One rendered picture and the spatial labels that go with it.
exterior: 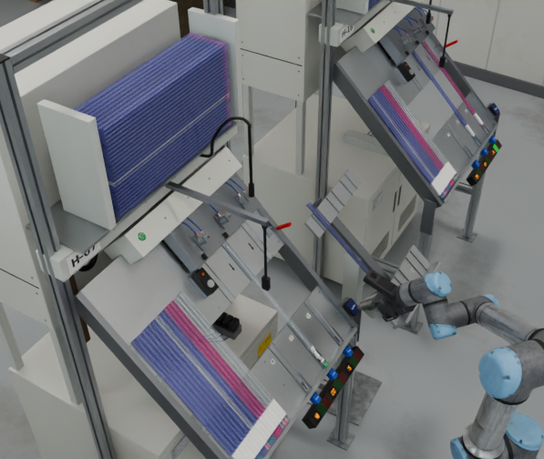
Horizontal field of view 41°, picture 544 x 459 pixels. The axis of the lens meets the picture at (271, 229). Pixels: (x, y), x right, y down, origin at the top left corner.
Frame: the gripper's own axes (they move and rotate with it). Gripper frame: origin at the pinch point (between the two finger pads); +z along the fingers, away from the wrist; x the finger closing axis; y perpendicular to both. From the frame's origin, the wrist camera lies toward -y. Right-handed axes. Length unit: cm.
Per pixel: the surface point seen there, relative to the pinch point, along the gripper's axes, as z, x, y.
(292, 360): 7.3, -29.6, -4.1
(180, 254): 4, -39, -53
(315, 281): 6.8, -2.6, -14.4
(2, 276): 33, -71, -80
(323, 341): 7.3, -15.6, 0.3
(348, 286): 19.4, 19.1, 1.0
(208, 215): 1, -24, -56
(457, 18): 84, 312, -26
